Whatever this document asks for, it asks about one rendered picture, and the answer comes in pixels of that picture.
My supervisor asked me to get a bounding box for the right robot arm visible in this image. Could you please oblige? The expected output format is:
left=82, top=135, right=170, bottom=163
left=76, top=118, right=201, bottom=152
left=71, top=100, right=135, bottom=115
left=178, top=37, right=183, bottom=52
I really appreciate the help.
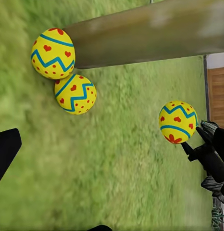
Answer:
left=181, top=127, right=224, bottom=195

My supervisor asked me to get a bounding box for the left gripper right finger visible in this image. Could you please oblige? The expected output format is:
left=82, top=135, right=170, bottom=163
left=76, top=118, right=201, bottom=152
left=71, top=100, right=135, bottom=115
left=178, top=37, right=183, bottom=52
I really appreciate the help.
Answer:
left=212, top=127, right=224, bottom=162

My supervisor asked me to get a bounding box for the easter egg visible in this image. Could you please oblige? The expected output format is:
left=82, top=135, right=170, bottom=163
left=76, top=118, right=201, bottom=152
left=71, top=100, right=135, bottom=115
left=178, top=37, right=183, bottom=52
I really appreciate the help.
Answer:
left=159, top=101, right=198, bottom=144
left=31, top=28, right=75, bottom=79
left=54, top=73, right=97, bottom=115

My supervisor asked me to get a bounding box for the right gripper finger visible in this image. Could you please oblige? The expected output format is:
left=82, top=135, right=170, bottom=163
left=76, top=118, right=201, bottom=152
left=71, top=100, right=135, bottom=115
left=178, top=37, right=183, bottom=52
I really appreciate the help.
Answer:
left=196, top=127, right=213, bottom=146
left=181, top=141, right=194, bottom=156

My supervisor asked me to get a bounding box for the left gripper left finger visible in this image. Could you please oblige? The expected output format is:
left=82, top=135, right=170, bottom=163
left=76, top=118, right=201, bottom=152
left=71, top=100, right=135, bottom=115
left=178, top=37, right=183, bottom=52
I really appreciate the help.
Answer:
left=0, top=128, right=22, bottom=180

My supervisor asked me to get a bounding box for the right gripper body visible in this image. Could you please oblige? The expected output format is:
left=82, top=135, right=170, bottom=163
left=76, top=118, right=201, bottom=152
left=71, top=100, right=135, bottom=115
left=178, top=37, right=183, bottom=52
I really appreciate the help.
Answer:
left=188, top=144, right=224, bottom=173

